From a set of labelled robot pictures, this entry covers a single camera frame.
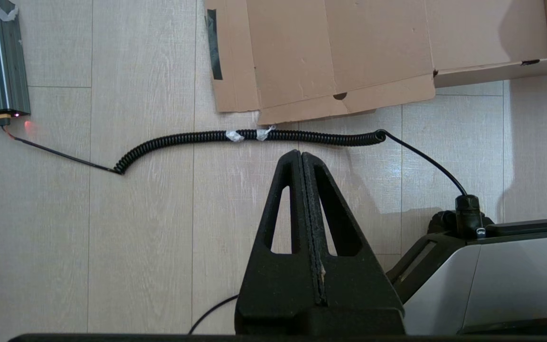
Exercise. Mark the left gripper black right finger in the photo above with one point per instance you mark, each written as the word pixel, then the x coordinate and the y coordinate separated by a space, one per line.
pixel 363 299

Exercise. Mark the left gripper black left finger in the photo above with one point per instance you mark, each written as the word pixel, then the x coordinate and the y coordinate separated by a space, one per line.
pixel 254 304

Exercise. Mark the cardboard shoe box with lid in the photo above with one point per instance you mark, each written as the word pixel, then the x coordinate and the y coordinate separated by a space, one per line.
pixel 325 47

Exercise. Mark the grey power inverter box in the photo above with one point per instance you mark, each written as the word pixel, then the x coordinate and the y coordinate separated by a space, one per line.
pixel 12 57

